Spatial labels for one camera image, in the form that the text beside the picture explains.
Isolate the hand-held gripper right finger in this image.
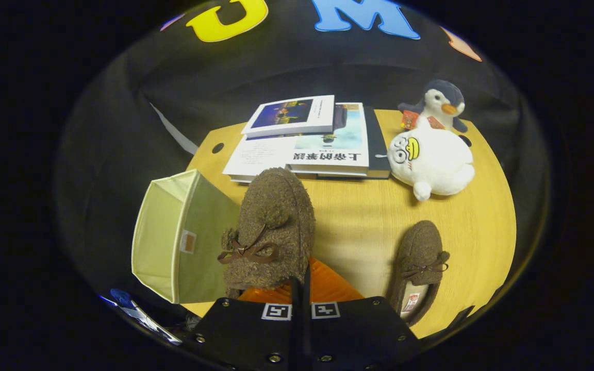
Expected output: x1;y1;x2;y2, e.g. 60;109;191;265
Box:
303;257;422;371

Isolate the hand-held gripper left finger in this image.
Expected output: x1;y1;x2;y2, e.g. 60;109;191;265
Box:
181;277;301;371

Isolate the brown fuzzy shoe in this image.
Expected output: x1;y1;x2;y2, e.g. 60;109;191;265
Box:
217;166;317;299
386;221;451;326

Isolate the light green fabric storage box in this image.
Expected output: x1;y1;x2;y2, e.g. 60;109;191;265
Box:
131;169;241;305

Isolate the black book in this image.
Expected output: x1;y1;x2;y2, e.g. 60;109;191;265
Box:
318;106;391;180

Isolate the white seal plush toy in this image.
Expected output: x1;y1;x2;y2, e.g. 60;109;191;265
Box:
387;117;475;201

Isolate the night photo cover book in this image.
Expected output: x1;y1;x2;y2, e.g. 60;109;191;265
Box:
240;95;336;139

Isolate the grey penguin plush toy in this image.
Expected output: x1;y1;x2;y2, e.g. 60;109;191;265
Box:
398;79;469;133

